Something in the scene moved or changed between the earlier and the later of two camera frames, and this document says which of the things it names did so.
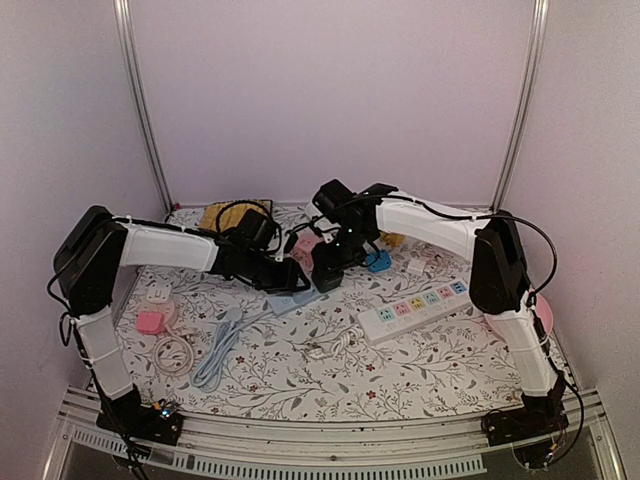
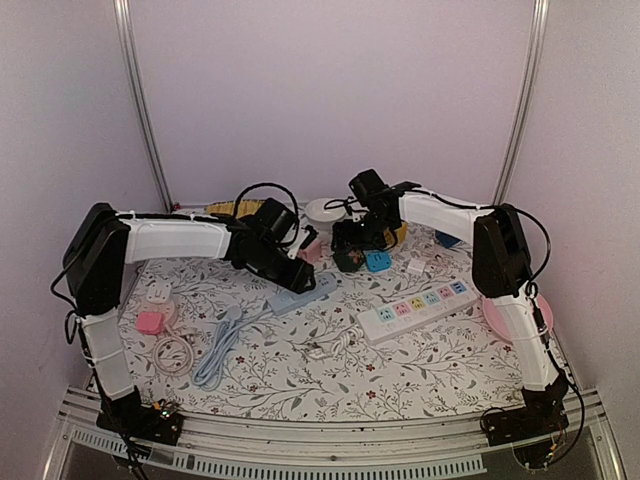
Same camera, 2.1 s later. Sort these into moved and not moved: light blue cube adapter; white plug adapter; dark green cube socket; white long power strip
Moved: dark green cube socket
Not moved: light blue cube adapter; white plug adapter; white long power strip
